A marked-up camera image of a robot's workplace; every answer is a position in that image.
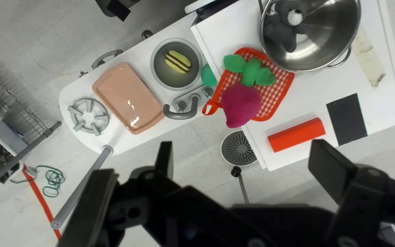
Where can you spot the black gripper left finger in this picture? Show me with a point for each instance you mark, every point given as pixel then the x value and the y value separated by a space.
pixel 163 159

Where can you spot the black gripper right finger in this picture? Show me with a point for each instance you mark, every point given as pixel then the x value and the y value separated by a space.
pixel 332 172

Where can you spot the orange rectangular block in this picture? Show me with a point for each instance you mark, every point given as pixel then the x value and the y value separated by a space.
pixel 295 135

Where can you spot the magenta plush beet green leaves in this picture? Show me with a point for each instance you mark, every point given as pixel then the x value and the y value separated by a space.
pixel 240 103

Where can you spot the red checkered pot holder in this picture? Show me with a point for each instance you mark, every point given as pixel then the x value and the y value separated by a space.
pixel 277 91

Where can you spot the stainless steel pot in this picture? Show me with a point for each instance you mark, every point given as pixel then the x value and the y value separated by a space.
pixel 315 36

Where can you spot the grey toy faucet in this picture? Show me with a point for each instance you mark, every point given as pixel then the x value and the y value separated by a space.
pixel 181 111

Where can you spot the black square patch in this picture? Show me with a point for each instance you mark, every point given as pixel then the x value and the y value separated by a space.
pixel 345 118

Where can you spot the pink plastic tray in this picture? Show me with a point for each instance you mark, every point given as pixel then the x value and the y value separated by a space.
pixel 126 98

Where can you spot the round burner with yellow stripes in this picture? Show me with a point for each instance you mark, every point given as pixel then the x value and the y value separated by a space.
pixel 163 73

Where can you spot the grey toy stove burner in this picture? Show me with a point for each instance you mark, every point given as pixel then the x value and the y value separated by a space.
pixel 87 117

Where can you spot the yellow striped toy macaron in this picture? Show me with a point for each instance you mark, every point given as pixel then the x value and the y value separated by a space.
pixel 177 62

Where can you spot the white toy kitchen counter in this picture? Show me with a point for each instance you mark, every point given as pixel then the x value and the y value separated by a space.
pixel 133 52

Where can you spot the beige tape strip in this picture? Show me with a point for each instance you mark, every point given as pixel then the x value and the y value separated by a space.
pixel 366 55

